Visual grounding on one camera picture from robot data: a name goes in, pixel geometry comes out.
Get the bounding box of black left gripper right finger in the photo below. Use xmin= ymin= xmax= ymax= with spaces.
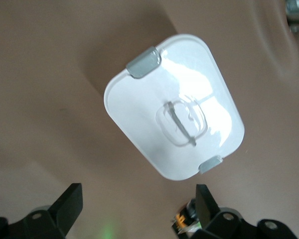
xmin=189 ymin=184 xmax=250 ymax=239

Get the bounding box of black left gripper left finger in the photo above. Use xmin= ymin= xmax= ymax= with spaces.
xmin=22 ymin=183 xmax=83 ymax=239

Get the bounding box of white lidded storage box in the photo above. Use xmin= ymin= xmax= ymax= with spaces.
xmin=103 ymin=33 xmax=246 ymax=182

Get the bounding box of brown table mat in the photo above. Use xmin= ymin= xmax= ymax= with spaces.
xmin=0 ymin=0 xmax=299 ymax=239

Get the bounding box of aluminium camera stand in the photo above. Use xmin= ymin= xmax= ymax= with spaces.
xmin=285 ymin=0 xmax=299 ymax=34

